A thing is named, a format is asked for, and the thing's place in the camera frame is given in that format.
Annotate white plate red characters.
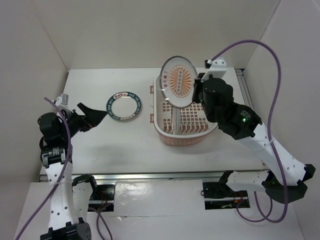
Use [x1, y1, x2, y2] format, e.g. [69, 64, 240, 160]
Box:
[171, 107, 180, 135]

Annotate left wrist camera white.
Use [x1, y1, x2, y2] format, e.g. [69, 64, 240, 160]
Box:
[53, 93, 70, 112]

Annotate aluminium rail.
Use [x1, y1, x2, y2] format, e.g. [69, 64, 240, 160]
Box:
[234, 68, 255, 111]
[38, 168, 271, 183]

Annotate aluminium rail front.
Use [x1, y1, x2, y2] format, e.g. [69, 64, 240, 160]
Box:
[38, 168, 271, 183]

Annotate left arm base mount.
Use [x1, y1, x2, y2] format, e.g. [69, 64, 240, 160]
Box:
[88, 183, 116, 212]

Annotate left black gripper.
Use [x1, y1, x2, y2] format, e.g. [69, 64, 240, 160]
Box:
[59, 102, 107, 139]

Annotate aluminium rail right side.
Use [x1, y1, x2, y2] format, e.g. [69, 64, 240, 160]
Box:
[234, 68, 255, 111]

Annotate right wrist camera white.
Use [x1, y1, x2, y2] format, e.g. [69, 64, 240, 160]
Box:
[198, 57, 227, 83]

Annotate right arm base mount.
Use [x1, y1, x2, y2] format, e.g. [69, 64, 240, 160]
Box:
[200, 182, 250, 210]

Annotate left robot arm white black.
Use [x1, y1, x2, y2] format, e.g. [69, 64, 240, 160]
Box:
[37, 103, 107, 240]

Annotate white plate orange sunburst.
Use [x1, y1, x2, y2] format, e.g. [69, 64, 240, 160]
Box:
[159, 55, 198, 109]

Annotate white plate dark teal rim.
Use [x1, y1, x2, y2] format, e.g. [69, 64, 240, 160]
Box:
[106, 91, 142, 122]

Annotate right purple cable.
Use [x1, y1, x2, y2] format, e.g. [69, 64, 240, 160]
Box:
[212, 39, 288, 223]

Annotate purple cable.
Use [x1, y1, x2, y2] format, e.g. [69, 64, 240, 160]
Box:
[212, 39, 288, 223]
[13, 96, 117, 240]

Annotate white orange plastic dish rack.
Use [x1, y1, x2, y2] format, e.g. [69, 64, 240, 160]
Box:
[150, 77, 218, 147]

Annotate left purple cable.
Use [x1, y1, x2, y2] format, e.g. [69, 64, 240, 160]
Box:
[13, 96, 117, 240]

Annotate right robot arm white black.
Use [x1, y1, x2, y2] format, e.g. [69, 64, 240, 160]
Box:
[192, 73, 316, 204]

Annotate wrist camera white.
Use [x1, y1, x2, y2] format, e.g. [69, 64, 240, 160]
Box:
[198, 57, 227, 83]
[53, 93, 70, 112]

